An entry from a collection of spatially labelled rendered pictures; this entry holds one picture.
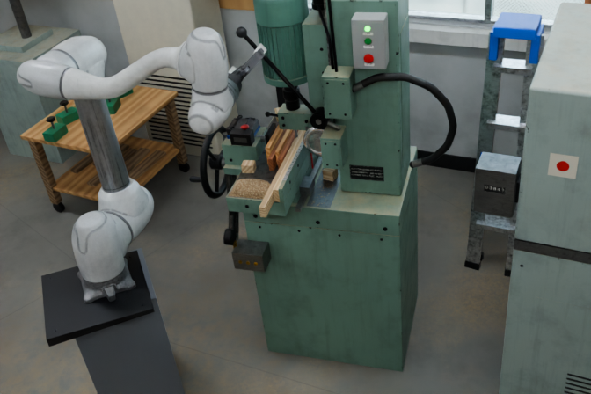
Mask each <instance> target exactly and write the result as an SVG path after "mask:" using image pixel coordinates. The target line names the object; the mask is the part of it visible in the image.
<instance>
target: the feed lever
mask: <svg viewBox="0 0 591 394"><path fill-rule="evenodd" d="M236 34H237V36H238V37H239V38H244V39H245V40H246V41H247V42H248V43H249V44H250V45H251V46H252V47H253V48H254V50H255V49H256V48H257V47H258V46H257V45H256V44H255V43H254V42H253V41H252V40H251V39H250V38H249V37H248V35H247V30H246V29H245V28H244V27H242V26H240V27H239V28H238V29H237V30H236ZM263 58H264V61H265V62H266V63H267V64H268V65H269V66H270V67H271V68H272V69H273V70H274V72H275V73H276V74H277V75H278V76H279V77H280V78H281V79H282V80H283V81H284V83H285V84H286V85H287V86H288V87H289V88H290V89H291V90H292V91H293V92H294V94H295V95H296V96H297V97H298V98H299V99H300V100H301V101H302V102H303V103H304V104H305V105H306V106H307V107H308V108H309V109H310V110H311V111H312V112H313V114H312V115H311V117H310V124H311V126H312V127H314V128H316V129H323V128H325V127H326V126H327V125H328V126H330V127H332V128H334V129H336V130H341V127H340V126H339V125H337V124H335V123H333V122H331V121H330V119H328V118H325V109H324V108H323V107H318V108H316V109H315V108H314V107H313V106H312V105H311V104H310V103H309V102H308V101H307V100H306V99H305V97H304V96H303V95H302V94H301V93H300V92H299V91H298V90H297V89H296V88H295V86H294V85H292V84H291V83H290V82H289V81H288V80H287V78H286V77H285V76H284V75H283V74H282V73H281V72H280V71H279V70H278V69H277V67H276V66H275V65H274V64H273V63H272V62H271V61H270V60H269V59H268V58H267V56H266V55H265V56H264V57H263Z"/></svg>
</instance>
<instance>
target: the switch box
mask: <svg viewBox="0 0 591 394"><path fill-rule="evenodd" d="M365 26H370V27H371V30H370V31H369V32H366V31H365V30H364V27H365ZM351 27H352V42H353V57H354V68H355V69H386V68H387V65H388V62H389V33H388V13H387V12H356V13H355V14H354V15H353V17H352V19H351ZM363 33H373V35H363ZM367 37H369V38H371V39H372V43H371V44H370V45H367V44H365V42H364V40H365V38H367ZM363 46H374V48H363ZM366 54H371V55H373V57H374V61H373V62H372V63H374V65H375V66H364V63H366V62H364V59H363V58H364V55H366Z"/></svg>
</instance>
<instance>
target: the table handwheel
mask: <svg viewBox="0 0 591 394"><path fill-rule="evenodd" d="M218 132H220V133H221V134H223V133H224V132H226V128H225V127H224V126H221V127H220V128H219V129H218V130H216V131H215V132H214V133H212V134H210V135H206V137H205V139H204V142H203V144H202V147H201V157H200V177H201V185H202V188H203V190H204V192H205V194H206V195H207V196H208V197H209V198H211V199H217V198H219V197H221V196H222V195H223V194H224V192H225V191H226V189H227V185H226V174H224V177H223V182H222V184H221V185H220V187H219V170H222V169H223V167H224V166H225V163H224V157H223V150H222V151H221V152H220V154H213V153H212V152H211V151H210V150H209V147H210V144H211V142H212V139H213V137H214V136H215V134H216V133H218ZM208 155H209V156H210V158H209V161H208ZM207 163H209V167H210V168H211V169H214V170H215V191H213V190H212V189H211V187H210V185H209V183H208V171H207Z"/></svg>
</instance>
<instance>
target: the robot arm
mask: <svg viewBox="0 0 591 394"><path fill-rule="evenodd" d="M266 51H267V49H266V48H265V47H264V46H263V45H262V44H261V43H260V44H259V45H258V47H257V48H256V49H255V51H254V52H253V55H252V56H251V57H250V58H249V59H248V60H247V61H246V62H245V63H244V64H243V65H242V66H239V67H238V68H237V69H236V68H235V67H234V66H232V67H231V69H230V70H229V67H228V59H227V53H226V49H225V46H224V43H223V39H222V37H221V36H220V34H219V33H218V32H216V31H215V30H214V29H212V28H209V27H199V28H196V29H195V30H193V31H191V33H190V34H189V35H188V37H187V39H186V41H185V42H183V43H182V45H181V46H179V47H164V48H159V49H157V50H155V51H152V52H150V53H148V54H147V55H145V56H144V57H142V58H141V59H139V60H138V61H136V62H134V63H133V64H131V65H130V66H128V67H127V68H125V69H124V70H122V71H121V72H119V73H118V74H116V75H114V76H112V77H106V78H105V64H106V57H107V53H106V48H105V46H104V44H103V43H102V42H101V41H100V40H99V39H97V38H95V37H92V36H75V37H72V38H69V39H67V40H65V41H63V42H61V43H60V44H58V45H56V46H55V47H53V48H52V49H51V50H50V51H49V52H47V53H45V54H44V55H42V56H40V57H38V58H37V60H29V61H27V62H23V63H22V64H21V65H20V67H19V68H18V72H17V79H18V82H19V83H20V84H21V85H22V86H23V87H24V88H25V89H27V90H28V91H30V92H32V93H34V94H36V95H39V96H42V97H47V98H51V99H68V100H74V103H75V106H76V109H77V113H78V116H79V119H80V121H81V124H82V127H83V130H84V134H85V137H86V140H87V142H88V145H89V148H90V151H91V155H92V158H93V161H94V164H95V166H96V169H97V172H98V176H99V179H100V182H101V185H102V187H101V188H100V190H99V192H98V211H91V212H88V213H86V214H84V215H81V216H80V217H79V218H78V219H77V220H76V222H75V224H74V226H73V230H72V235H71V242H72V247H73V252H74V255H75V259H76V262H77V266H78V268H79V270H80V271H79V272H78V273H77V276H78V278H79V279H80V280H81V282H82V286H83V290H84V302H85V303H91V302H93V301H95V300H97V299H99V298H102V297H107V299H108V300H109V302H111V301H114V300H115V294H116V293H119V292H121V291H125V290H131V289H134V288H135V287H136V285H135V282H134V281H133V280H132V278H131V275H130V272H129V270H128V261H127V259H126V258H124V256H125V255H126V252H127V250H128V247H129V245H130V243H131V242H132V241H133V240H134V239H135V238H136V237H137V236H138V235H139V234H140V233H141V232H142V230H143V229H144V228H145V226H146V225H147V224H148V222H149V221H150V218H151V217H152V214H153V211H154V200H153V197H152V195H151V193H150V192H149V191H148V190H147V189H146V188H145V187H143V186H140V185H139V183H138V182H137V181H135V180H134V179H131V178H130V177H129V176H128V171H127V168H126V165H125V162H124V159H123V156H122V154H121V150H120V145H119V142H118V139H117V136H116V134H115V130H114V127H113V123H112V119H111V116H110V113H109V110H108V107H107V104H106V99H113V98H117V97H119V96H121V95H123V94H125V93H126V92H128V91H130V90H131V89H133V88H134V87H136V86H137V85H138V84H139V83H141V82H142V81H144V80H145V79H146V78H148V77H150V76H151V75H152V74H154V73H155V72H157V71H158V70H160V69H163V68H171V69H175V70H176V71H177V72H178V73H179V76H180V77H183V78H185V80H187V81H188V82H189V83H191V84H192V98H191V104H190V109H189V113H188V124H189V127H190V128H191V129H192V130H193V131H194V132H195V133H198V134H202V135H210V134H212V133H214V132H215V131H216V130H218V129H219V128H220V127H221V126H222V125H223V124H224V122H225V121H226V120H227V119H228V118H229V116H230V113H231V110H232V107H233V106H234V105H235V103H236V102H237V100H238V97H239V92H241V89H242V84H241V82H242V81H243V79H244V78H245V77H246V76H247V75H248V74H249V73H250V72H251V70H252V69H253V68H254V67H255V66H256V65H257V64H258V62H259V61H260V60H263V59H264V58H263V57H264V56H265V52H266ZM239 69H241V70H242V71H240V70H239Z"/></svg>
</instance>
